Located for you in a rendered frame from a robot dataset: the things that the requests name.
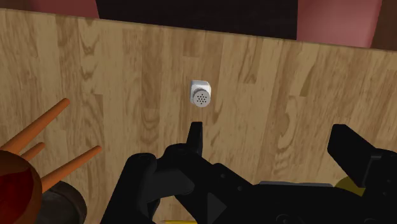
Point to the bright yellow object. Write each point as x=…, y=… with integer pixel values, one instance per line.
x=179, y=222

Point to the brown holder with orange sticks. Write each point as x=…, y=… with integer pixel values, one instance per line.
x=18, y=186

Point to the dark grey round object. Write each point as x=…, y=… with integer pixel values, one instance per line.
x=65, y=205

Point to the dark yellow round object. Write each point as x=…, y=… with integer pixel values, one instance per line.
x=348, y=185

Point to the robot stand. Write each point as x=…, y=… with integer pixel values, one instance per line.
x=198, y=17

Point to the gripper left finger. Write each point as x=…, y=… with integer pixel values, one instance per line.
x=186, y=186

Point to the white salt shaker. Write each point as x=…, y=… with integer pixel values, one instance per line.
x=201, y=93

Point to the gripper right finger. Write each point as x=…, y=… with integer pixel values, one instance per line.
x=353, y=152

